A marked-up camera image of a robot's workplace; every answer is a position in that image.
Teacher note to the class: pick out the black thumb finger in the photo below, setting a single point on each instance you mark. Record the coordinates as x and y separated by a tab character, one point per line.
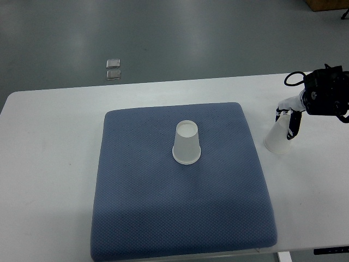
294	124

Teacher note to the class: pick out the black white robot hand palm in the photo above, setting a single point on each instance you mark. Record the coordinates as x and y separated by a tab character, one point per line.
293	103

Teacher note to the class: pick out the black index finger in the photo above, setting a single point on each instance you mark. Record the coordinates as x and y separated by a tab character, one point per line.
277	114

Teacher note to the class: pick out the white paper cup carried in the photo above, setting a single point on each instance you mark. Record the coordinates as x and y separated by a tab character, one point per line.
276	140

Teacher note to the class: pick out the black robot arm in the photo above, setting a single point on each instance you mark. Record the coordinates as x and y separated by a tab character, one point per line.
325	93

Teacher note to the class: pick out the brown cardboard box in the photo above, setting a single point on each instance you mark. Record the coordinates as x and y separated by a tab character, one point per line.
327	5

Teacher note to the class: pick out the white paper cup on mat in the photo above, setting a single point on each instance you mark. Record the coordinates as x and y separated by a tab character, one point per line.
186	148

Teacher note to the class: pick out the black tripod leg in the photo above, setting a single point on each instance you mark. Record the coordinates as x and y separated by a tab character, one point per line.
345	14

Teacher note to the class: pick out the blue textured cushion mat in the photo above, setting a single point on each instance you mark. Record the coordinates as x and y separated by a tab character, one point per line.
148	205

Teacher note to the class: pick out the black table control panel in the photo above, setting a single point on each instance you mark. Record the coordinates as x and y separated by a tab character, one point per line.
331	250

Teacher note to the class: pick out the white table leg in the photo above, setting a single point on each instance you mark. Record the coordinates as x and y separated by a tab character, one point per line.
284	257

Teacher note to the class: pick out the lower metal floor plate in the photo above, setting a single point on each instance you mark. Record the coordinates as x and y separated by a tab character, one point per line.
113	74

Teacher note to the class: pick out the metal floor plate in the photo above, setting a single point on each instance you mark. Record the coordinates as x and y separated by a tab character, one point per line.
113	63
113	74

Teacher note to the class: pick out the upper metal floor plate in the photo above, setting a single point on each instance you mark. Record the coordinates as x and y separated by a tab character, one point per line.
113	63

